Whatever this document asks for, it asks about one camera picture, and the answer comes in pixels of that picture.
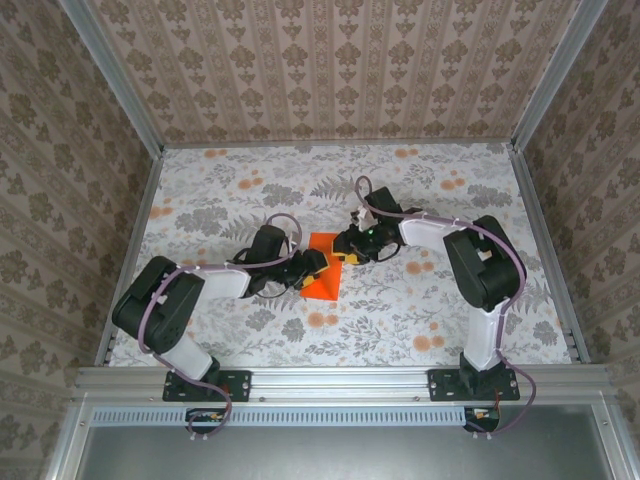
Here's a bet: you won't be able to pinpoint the floral patterned table cover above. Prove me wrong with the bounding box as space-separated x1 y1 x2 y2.
107 142 574 369

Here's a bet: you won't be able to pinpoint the black controller board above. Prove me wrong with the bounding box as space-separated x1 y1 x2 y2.
463 406 502 433
185 407 232 435

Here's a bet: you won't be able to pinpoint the grey metal panel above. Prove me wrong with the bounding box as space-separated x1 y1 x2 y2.
47 402 640 480

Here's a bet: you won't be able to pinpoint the long aluminium frame rail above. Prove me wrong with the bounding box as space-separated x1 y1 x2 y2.
74 364 611 401

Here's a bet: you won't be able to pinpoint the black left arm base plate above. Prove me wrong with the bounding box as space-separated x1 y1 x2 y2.
162 368 252 403

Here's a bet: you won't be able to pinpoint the grey slotted cable duct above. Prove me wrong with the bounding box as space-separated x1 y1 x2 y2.
92 405 469 426

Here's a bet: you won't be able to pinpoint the aluminium table side rail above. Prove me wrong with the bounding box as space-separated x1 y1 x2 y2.
94 144 166 366
509 142 591 364

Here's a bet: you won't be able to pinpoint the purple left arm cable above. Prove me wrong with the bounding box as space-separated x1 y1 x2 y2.
137 212 304 444

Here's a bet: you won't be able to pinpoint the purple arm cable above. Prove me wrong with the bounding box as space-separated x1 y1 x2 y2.
137 212 304 444
352 175 539 441

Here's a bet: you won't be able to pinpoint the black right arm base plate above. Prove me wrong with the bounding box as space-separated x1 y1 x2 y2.
428 368 521 403

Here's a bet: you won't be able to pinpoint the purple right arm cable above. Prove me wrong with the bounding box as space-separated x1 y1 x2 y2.
352 175 539 441

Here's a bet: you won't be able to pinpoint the aluminium frame post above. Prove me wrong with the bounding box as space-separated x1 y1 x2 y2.
512 0 611 146
59 0 166 151

